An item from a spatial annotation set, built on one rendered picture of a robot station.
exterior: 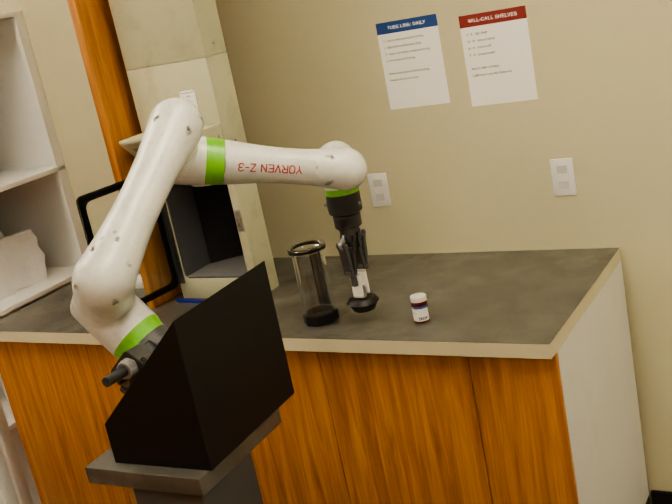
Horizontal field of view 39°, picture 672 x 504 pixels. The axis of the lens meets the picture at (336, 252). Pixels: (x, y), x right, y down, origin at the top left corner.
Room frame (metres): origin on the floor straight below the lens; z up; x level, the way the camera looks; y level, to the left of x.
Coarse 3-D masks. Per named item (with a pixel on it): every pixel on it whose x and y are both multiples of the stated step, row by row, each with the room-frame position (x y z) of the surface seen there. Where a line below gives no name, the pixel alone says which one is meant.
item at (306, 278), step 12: (312, 240) 2.60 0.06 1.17; (300, 252) 2.51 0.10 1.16; (300, 264) 2.52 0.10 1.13; (312, 264) 2.52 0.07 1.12; (324, 264) 2.54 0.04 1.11; (300, 276) 2.53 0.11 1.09; (312, 276) 2.51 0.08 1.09; (324, 276) 2.53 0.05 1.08; (300, 288) 2.54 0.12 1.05; (312, 288) 2.52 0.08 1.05; (324, 288) 2.52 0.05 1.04; (312, 300) 2.52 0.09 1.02; (324, 300) 2.52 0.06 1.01; (312, 312) 2.52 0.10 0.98; (324, 312) 2.52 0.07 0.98
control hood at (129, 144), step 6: (204, 126) 2.89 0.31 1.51; (210, 126) 2.86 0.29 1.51; (216, 126) 2.86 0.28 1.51; (204, 132) 2.81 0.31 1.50; (210, 132) 2.83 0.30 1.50; (216, 132) 2.86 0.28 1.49; (132, 138) 2.96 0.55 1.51; (138, 138) 2.93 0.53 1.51; (222, 138) 2.88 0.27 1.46; (120, 144) 2.96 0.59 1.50; (126, 144) 2.94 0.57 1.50; (132, 144) 2.93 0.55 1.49; (138, 144) 2.92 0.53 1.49; (132, 150) 2.97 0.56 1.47
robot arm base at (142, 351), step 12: (156, 336) 1.95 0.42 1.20; (132, 348) 1.91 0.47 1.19; (144, 348) 1.93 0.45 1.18; (120, 360) 1.90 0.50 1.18; (132, 360) 1.88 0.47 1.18; (144, 360) 1.88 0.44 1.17; (120, 372) 1.85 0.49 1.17; (132, 372) 1.86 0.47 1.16; (108, 384) 1.81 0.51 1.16; (120, 384) 1.88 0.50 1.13
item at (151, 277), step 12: (96, 204) 2.85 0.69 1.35; (108, 204) 2.88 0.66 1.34; (96, 216) 2.84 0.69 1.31; (84, 228) 2.80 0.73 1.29; (96, 228) 2.83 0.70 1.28; (156, 228) 3.01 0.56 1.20; (156, 240) 3.00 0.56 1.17; (156, 252) 2.99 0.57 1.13; (144, 264) 2.94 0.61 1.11; (156, 264) 2.98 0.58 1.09; (168, 264) 3.02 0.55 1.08; (144, 276) 2.93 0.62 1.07; (156, 276) 2.97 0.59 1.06; (168, 276) 3.01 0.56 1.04; (144, 288) 2.92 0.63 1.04; (156, 288) 2.96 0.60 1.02
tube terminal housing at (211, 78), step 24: (144, 72) 3.02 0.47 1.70; (168, 72) 2.97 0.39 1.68; (192, 72) 2.92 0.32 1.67; (216, 72) 2.91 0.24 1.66; (144, 96) 3.03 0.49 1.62; (168, 96) 2.98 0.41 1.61; (216, 96) 2.89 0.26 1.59; (144, 120) 3.04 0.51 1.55; (216, 120) 2.89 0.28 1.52; (240, 120) 2.97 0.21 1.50; (240, 192) 2.90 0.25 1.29; (240, 240) 2.90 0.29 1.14; (264, 240) 2.96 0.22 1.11; (192, 288) 3.03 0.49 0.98; (216, 288) 2.97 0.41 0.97
